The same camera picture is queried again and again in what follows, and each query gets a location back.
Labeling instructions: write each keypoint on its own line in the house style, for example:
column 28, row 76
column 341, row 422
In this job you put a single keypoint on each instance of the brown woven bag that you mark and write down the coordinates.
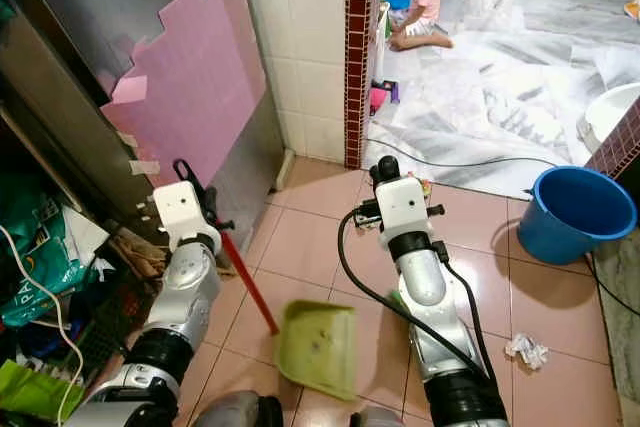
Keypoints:
column 135, row 252

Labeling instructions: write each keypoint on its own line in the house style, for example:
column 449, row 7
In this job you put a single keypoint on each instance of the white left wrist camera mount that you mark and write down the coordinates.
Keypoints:
column 182, row 212

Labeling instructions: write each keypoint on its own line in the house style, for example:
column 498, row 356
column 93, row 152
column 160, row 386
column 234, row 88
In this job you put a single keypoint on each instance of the teal printed bag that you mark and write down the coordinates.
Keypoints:
column 40, row 267

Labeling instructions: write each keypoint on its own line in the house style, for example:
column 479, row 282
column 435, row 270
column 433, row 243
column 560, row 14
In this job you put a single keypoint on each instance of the purple toy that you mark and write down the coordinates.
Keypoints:
column 391, row 93

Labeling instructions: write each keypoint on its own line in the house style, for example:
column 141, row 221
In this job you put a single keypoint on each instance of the white marbled floor mat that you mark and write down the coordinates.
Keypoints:
column 490, row 77

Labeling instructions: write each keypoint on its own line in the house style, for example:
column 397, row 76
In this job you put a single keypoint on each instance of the bright green plastic bag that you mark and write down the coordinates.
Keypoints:
column 35, row 392

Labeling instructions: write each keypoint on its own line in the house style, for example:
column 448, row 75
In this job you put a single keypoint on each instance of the blue plastic bucket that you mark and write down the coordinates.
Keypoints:
column 575, row 217

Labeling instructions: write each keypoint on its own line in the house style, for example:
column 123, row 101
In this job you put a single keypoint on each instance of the red yellow snack wrapper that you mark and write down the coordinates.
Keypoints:
column 427, row 188

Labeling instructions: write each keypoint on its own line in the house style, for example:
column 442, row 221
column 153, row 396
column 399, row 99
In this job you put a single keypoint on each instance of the white plastic basin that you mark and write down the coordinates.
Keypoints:
column 615, row 112

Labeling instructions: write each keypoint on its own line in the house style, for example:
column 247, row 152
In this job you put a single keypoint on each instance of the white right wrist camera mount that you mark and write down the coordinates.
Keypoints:
column 403, row 205

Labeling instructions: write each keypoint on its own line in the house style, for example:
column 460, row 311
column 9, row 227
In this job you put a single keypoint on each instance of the white paper sheet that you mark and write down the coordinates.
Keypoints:
column 82, row 237

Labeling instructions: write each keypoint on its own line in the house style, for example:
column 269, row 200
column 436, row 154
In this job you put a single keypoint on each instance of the stainless steel cabinet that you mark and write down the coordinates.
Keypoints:
column 100, row 7

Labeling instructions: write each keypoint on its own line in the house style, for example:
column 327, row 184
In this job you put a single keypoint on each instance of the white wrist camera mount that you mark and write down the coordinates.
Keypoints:
column 182, row 212
column 403, row 205

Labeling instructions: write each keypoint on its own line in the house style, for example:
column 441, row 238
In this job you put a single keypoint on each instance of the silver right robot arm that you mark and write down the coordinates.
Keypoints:
column 422, row 282

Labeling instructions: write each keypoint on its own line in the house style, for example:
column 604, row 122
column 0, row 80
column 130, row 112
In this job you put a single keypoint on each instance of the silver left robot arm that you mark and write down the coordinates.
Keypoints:
column 188, row 292

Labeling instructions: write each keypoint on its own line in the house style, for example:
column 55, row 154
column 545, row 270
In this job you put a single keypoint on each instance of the pink paper sheet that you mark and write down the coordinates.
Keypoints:
column 195, row 87

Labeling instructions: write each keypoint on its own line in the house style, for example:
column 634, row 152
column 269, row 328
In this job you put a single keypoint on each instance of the red brick tiled pillar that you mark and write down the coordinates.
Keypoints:
column 360, row 57

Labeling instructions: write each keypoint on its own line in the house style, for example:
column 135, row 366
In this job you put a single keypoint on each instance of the green bristle broom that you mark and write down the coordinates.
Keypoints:
column 398, row 301

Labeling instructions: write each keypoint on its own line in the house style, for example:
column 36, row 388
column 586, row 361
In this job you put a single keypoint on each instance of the crumpled white paper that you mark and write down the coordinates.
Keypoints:
column 526, row 350

